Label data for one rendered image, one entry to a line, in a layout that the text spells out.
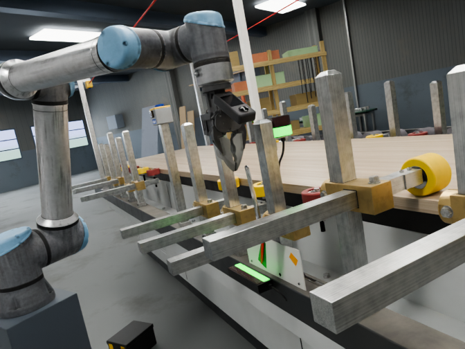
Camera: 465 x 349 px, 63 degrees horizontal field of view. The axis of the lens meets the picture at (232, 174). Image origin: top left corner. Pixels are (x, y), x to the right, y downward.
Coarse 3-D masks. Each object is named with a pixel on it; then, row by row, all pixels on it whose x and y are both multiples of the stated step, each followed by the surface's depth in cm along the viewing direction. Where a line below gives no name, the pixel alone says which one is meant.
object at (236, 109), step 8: (216, 96) 89; (224, 96) 89; (232, 96) 90; (216, 104) 90; (224, 104) 87; (232, 104) 87; (240, 104) 87; (232, 112) 85; (240, 112) 84; (248, 112) 84; (240, 120) 84; (248, 120) 85
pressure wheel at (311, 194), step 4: (308, 188) 100; (312, 188) 99; (316, 188) 96; (304, 192) 97; (308, 192) 96; (312, 192) 97; (316, 192) 94; (304, 196) 95; (308, 196) 94; (312, 196) 93; (316, 196) 93; (304, 200) 96; (308, 200) 94; (312, 200) 94; (320, 224) 98; (324, 224) 98; (320, 228) 98; (324, 228) 98
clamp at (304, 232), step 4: (264, 216) 99; (304, 228) 89; (308, 228) 90; (292, 232) 88; (296, 232) 88; (300, 232) 89; (304, 232) 89; (308, 232) 90; (280, 236) 93; (284, 236) 91; (288, 236) 90; (292, 236) 88; (296, 236) 88; (300, 236) 89; (304, 236) 89
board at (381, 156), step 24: (288, 144) 230; (312, 144) 206; (360, 144) 170; (384, 144) 157; (408, 144) 145; (432, 144) 135; (216, 168) 181; (240, 168) 166; (288, 168) 142; (312, 168) 132; (360, 168) 117; (384, 168) 110; (288, 192) 115; (408, 192) 82
